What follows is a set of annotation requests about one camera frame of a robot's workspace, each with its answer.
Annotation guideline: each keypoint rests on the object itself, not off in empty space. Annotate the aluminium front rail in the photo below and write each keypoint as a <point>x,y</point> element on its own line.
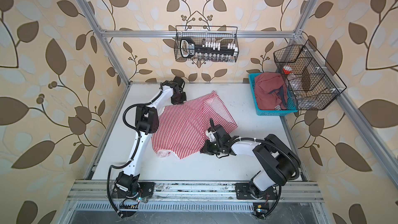
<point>201,191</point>

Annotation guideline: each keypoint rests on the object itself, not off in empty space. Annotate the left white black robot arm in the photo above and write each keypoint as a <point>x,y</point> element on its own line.
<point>143,118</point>

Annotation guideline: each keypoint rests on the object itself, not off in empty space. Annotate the red white striped tank top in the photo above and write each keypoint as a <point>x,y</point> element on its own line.
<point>182,127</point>

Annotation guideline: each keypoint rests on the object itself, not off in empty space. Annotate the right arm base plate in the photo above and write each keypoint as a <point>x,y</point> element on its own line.
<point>249,191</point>

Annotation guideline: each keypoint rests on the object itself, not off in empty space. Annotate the maroon tank top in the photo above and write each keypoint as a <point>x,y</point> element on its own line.
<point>271,92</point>

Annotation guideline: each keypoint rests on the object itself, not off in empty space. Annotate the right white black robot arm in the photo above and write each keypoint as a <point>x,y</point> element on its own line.
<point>279,163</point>

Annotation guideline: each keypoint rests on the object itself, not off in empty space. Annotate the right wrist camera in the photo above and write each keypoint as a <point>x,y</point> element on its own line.
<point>212,136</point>

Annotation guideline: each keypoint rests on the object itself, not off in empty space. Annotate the black tool with vials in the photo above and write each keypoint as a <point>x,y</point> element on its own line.
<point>208,50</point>

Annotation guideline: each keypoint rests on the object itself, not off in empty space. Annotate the black wire basket wall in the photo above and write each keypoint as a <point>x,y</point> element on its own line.
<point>315,83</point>
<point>223,34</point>

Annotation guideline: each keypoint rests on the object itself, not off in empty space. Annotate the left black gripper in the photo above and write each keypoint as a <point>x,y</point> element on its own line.
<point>174,101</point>

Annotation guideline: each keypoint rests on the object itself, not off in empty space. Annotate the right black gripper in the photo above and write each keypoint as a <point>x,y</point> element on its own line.
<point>207,149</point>

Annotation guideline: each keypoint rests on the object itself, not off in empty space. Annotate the black wire basket back wall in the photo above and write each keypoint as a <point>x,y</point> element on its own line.
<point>223,34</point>

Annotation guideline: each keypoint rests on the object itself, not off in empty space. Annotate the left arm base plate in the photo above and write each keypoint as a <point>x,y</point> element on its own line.
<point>141,189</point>

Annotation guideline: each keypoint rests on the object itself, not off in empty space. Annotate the black wire basket right wall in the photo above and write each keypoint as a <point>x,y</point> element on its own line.
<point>315,83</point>

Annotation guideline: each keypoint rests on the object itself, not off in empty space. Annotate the teal plastic basket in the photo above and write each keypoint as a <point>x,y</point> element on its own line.
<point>291,106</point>

